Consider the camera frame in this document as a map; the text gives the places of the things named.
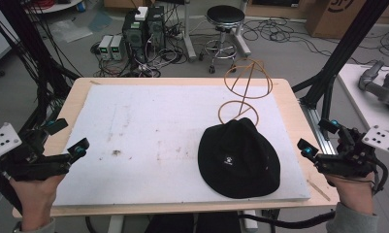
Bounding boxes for person's left hand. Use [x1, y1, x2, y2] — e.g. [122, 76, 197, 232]
[9, 174, 67, 232]

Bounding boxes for white foam mat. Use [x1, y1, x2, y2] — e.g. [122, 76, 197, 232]
[53, 83, 312, 208]

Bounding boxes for grey bench power supply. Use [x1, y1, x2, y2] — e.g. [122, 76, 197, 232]
[110, 34, 127, 62]
[97, 34, 114, 61]

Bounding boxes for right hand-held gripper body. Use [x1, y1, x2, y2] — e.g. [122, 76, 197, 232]
[313, 125, 389, 179]

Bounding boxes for person's right hand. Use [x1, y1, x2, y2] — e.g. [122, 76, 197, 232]
[323, 171, 376, 216]

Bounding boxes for black frame with cable bundle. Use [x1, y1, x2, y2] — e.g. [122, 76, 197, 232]
[0, 0, 83, 137]

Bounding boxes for small white box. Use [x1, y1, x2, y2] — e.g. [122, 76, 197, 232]
[134, 6, 149, 22]

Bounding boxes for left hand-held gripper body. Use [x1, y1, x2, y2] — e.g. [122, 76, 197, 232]
[0, 121, 72, 183]

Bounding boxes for black frame strut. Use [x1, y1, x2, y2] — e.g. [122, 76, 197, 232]
[291, 0, 389, 110]

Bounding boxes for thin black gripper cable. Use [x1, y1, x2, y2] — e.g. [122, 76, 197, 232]
[372, 157, 389, 196]

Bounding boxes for cardboard box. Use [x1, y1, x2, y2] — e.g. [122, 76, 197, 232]
[304, 0, 389, 40]

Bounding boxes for brown wire hat stand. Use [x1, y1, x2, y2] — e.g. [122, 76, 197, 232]
[217, 57, 275, 127]

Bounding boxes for aluminium rail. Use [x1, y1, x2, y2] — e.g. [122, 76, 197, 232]
[299, 99, 338, 157]

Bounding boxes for white side table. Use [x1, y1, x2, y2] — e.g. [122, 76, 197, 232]
[337, 63, 389, 138]

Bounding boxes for thin wooden stick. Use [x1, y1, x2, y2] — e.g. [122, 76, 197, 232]
[306, 179, 332, 203]

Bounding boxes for black computer tower green panel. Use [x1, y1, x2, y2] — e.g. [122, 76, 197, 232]
[121, 11, 148, 65]

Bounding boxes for grey desk leg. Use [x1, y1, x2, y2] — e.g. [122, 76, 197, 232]
[181, 0, 198, 63]
[233, 0, 253, 58]

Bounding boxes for black round stool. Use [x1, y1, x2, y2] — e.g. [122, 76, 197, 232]
[203, 5, 247, 75]

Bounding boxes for black knit hat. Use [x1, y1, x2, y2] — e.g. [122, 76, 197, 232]
[197, 116, 281, 200]

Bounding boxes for wooden table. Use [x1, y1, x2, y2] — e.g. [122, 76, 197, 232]
[12, 77, 340, 218]

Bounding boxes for tangle of computer cables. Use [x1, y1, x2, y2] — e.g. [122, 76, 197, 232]
[90, 41, 187, 79]

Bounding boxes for black floor cables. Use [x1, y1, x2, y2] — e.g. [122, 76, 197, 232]
[241, 17, 389, 67]

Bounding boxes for thick black sleeved cable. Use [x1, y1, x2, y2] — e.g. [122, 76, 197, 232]
[238, 210, 338, 230]

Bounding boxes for clear plastic sheet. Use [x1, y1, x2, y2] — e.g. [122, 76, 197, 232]
[49, 18, 94, 44]

